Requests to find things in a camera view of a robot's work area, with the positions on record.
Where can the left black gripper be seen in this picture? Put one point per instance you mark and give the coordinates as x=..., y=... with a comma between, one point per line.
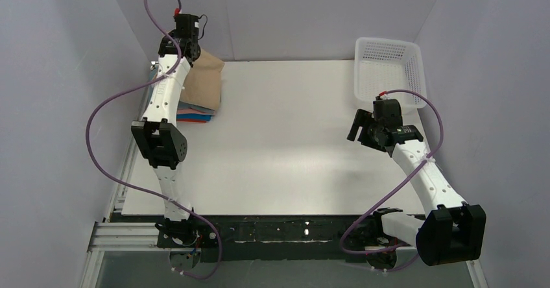
x=194, y=51

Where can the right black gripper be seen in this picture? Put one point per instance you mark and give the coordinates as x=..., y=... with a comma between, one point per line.
x=364, y=127

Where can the beige t shirt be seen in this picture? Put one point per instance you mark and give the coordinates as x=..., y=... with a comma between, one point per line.
x=203, y=84

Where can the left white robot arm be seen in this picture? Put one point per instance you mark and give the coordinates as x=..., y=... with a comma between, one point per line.
x=156, y=133

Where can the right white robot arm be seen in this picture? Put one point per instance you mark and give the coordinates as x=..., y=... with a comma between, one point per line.
x=453, y=229

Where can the folded grey-blue t shirt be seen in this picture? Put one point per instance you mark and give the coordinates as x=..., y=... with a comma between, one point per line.
x=181, y=104

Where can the white plastic basket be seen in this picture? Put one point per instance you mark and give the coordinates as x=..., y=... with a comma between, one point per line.
x=383, y=65

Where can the folded pink t shirt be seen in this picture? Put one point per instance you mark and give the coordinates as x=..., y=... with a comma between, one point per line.
x=196, y=112

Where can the folded blue t shirt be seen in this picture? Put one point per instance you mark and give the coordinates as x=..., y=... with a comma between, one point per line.
x=193, y=116

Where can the folded orange t shirt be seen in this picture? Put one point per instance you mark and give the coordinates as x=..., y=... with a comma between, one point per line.
x=191, y=121

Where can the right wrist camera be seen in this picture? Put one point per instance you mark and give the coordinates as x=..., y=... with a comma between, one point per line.
x=387, y=110

